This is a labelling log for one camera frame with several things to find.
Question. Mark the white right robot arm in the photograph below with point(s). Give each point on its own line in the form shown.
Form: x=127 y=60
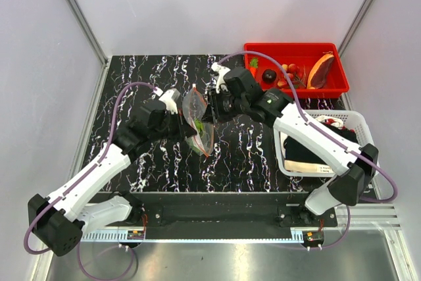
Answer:
x=345 y=188

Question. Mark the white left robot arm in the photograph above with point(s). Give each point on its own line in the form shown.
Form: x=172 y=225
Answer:
x=61 y=219

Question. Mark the clear zip top bag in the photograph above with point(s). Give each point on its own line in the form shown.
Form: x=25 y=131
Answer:
x=194 y=107

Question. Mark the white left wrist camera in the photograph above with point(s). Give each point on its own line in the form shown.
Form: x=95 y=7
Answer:
x=168 y=101

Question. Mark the green fake grapes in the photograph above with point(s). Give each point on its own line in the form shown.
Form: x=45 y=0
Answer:
x=198 y=137

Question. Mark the dark purple fake fruit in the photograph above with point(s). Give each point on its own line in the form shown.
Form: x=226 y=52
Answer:
x=269 y=76

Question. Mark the aluminium frame rail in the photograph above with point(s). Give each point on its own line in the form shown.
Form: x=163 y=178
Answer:
x=286 y=216

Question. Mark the orange fake papaya slice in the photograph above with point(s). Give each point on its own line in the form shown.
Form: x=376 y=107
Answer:
x=318 y=74

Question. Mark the red fake strawberries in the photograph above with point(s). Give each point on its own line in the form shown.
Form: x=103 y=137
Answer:
x=296 y=75

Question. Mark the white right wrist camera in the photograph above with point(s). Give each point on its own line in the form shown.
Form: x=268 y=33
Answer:
x=220 y=71

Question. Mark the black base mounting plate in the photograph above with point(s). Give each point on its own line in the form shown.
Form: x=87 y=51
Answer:
x=219 y=232

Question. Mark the green fake lettuce leaf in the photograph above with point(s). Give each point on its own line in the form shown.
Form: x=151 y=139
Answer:
x=254 y=63

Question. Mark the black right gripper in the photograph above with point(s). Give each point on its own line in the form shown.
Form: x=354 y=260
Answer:
x=212 y=114

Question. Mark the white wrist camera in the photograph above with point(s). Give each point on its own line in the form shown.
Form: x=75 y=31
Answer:
x=220 y=71
x=168 y=101

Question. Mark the red plastic bin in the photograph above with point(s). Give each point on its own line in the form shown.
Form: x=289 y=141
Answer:
x=298 y=59

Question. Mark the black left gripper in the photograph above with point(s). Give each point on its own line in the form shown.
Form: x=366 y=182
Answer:
x=184 y=129

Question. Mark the white red cloth in basket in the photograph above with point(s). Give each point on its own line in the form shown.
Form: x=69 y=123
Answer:
x=332 y=123

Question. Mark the white plastic basket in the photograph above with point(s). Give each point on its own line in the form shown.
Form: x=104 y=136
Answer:
x=361 y=123

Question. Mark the beige item in basket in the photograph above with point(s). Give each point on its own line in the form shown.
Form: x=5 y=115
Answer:
x=309 y=168

